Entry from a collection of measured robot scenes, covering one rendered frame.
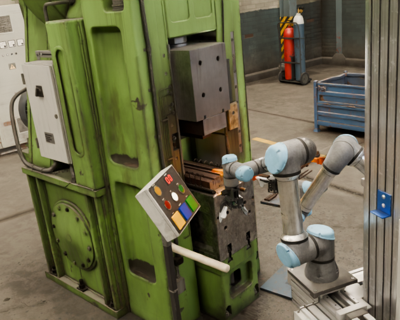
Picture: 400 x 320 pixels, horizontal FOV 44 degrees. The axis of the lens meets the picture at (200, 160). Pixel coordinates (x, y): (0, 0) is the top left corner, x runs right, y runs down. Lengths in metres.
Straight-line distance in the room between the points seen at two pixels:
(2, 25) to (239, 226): 5.44
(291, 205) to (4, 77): 6.24
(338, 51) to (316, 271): 10.17
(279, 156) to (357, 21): 9.92
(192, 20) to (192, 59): 0.29
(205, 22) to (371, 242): 1.60
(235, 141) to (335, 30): 9.06
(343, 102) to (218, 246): 4.11
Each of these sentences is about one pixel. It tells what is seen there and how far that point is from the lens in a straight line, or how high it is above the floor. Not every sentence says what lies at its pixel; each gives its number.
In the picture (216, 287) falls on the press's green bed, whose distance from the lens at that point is 3.30.
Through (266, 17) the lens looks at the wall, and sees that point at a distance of 11.21.
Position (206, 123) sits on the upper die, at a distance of 2.88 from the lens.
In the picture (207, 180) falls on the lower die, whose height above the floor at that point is 0.98.
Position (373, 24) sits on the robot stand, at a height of 1.90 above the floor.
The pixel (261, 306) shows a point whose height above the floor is 0.00.
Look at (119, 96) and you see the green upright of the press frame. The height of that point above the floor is 1.53.
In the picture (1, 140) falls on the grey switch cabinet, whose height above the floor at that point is 0.23.
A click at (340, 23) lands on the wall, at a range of 12.09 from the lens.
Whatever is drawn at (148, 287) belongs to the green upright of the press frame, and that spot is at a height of 0.30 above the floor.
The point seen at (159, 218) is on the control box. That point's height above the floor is 1.05.
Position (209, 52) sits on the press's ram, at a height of 1.73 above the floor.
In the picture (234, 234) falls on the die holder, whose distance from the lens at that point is 3.19.
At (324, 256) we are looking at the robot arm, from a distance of 2.26.
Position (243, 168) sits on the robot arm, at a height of 1.27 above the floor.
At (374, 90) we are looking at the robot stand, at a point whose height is 1.66.
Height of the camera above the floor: 2.09
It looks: 19 degrees down
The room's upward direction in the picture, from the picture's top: 6 degrees counter-clockwise
